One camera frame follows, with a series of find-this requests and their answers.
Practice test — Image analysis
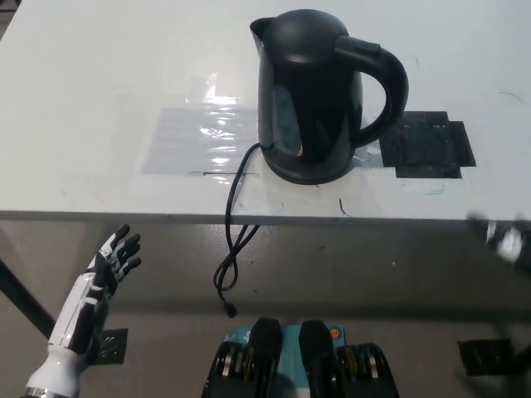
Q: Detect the black power cord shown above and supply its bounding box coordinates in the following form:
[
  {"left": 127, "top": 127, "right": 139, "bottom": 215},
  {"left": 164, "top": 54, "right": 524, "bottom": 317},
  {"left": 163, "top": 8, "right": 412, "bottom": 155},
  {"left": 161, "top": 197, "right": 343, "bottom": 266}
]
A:
[{"left": 212, "top": 143, "right": 266, "bottom": 320}]

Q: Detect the black teal robot body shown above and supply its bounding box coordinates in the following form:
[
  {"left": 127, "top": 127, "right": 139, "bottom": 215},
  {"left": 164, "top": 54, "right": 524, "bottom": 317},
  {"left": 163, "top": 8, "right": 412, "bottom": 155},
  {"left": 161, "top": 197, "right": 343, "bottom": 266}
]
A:
[{"left": 201, "top": 317, "right": 395, "bottom": 398}]

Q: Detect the black table leg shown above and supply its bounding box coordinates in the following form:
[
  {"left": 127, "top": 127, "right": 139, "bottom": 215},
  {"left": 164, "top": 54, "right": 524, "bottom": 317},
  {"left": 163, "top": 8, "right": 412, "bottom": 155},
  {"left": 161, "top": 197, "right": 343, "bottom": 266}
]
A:
[{"left": 0, "top": 257, "right": 57, "bottom": 332}]

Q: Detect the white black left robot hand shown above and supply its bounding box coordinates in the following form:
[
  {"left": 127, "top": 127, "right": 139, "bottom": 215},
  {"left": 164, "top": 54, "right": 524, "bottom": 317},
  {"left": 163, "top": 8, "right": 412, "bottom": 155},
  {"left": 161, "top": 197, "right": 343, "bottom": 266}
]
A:
[{"left": 46, "top": 224, "right": 143, "bottom": 360}]

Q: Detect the black tape patch on table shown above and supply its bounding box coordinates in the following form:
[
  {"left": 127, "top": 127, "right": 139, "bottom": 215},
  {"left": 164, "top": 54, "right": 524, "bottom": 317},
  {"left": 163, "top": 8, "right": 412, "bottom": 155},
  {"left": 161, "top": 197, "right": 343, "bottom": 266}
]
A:
[{"left": 379, "top": 110, "right": 477, "bottom": 179}]

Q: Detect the black round kettle base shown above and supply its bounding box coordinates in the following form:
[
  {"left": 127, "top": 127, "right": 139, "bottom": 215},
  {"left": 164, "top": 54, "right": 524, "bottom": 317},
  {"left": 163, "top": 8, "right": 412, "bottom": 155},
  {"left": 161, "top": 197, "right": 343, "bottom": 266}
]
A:
[{"left": 261, "top": 144, "right": 357, "bottom": 186}]

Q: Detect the clear tape patch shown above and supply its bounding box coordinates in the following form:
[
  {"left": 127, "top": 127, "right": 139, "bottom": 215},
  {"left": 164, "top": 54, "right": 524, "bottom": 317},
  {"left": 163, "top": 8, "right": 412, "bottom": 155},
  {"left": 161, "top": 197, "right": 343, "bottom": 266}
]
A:
[{"left": 140, "top": 73, "right": 261, "bottom": 177}]

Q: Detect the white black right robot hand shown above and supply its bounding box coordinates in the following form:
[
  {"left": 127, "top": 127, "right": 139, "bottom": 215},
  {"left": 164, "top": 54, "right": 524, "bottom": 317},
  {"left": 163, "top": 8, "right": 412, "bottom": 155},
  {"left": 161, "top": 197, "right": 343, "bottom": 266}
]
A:
[{"left": 466, "top": 210, "right": 531, "bottom": 274}]

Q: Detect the black electric kettle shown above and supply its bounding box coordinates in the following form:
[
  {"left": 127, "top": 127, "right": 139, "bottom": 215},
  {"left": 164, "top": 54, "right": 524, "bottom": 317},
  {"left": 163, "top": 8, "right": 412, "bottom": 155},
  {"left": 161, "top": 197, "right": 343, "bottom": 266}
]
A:
[{"left": 249, "top": 8, "right": 411, "bottom": 167}]

